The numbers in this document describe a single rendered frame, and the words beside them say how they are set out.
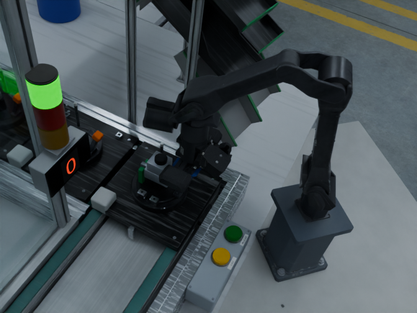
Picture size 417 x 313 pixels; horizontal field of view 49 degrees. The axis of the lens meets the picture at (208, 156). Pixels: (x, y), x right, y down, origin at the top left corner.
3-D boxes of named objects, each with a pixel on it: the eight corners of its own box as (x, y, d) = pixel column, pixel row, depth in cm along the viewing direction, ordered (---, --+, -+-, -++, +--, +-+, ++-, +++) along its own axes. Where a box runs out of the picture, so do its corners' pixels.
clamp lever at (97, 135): (96, 148, 116) (104, 134, 111) (92, 153, 115) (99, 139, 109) (85, 140, 116) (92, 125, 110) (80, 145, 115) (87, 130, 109)
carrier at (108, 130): (139, 143, 126) (139, 110, 116) (85, 205, 111) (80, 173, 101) (67, 109, 131) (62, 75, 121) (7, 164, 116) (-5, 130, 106)
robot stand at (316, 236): (327, 269, 117) (355, 228, 102) (276, 282, 113) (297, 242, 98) (302, 222, 126) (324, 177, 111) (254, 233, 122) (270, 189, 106)
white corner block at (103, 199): (117, 202, 112) (116, 192, 109) (107, 215, 109) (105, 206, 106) (101, 194, 113) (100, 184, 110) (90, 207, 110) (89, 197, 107)
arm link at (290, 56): (348, 69, 80) (325, 20, 74) (349, 99, 74) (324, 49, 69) (211, 116, 95) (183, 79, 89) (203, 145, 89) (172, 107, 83)
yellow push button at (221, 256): (231, 256, 106) (233, 252, 104) (224, 269, 103) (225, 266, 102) (216, 248, 107) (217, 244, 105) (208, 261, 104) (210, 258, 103)
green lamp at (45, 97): (68, 96, 76) (65, 73, 72) (48, 113, 73) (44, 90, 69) (44, 85, 77) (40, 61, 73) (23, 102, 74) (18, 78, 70)
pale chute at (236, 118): (251, 123, 131) (262, 120, 127) (224, 148, 123) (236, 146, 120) (204, 35, 122) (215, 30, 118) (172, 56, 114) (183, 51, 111)
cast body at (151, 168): (175, 176, 110) (177, 157, 105) (167, 188, 107) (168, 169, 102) (146, 161, 112) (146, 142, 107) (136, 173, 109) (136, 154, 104)
